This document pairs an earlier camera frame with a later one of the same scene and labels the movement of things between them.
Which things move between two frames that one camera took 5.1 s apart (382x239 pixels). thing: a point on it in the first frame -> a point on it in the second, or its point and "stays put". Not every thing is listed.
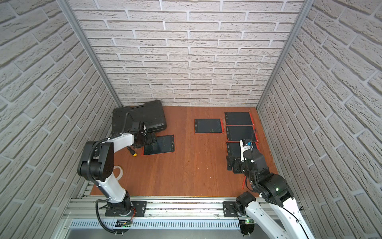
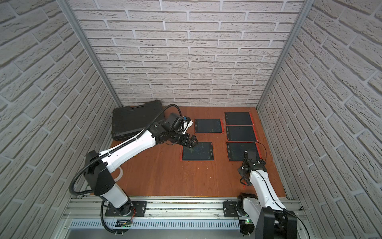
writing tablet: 234,151 stays put
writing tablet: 235,118 stays put
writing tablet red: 164,144 -> 203,151
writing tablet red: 209,126 stays put
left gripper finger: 150,138 -> 189,143
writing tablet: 236,133 stays put
